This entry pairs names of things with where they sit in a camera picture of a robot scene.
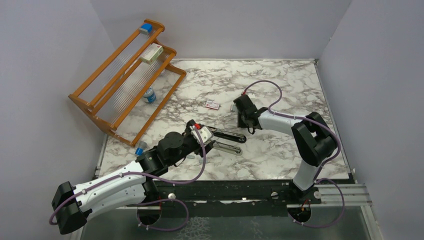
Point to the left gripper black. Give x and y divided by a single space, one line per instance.
188 131

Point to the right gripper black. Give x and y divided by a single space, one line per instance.
240 123

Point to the black stapler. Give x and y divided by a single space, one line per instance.
227 135

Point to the red white staple box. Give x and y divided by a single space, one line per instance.
212 105

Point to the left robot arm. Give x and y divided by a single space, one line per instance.
74 205

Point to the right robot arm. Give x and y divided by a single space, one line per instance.
314 140

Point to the blue white jar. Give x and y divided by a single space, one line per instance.
149 96

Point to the orange wooden shelf rack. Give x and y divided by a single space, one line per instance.
111 92

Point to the white red box on shelf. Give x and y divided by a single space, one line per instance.
151 53

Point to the blue grey eraser block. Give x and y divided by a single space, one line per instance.
145 29

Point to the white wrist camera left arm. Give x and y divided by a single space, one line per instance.
201 133

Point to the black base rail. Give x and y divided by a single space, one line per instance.
250 198

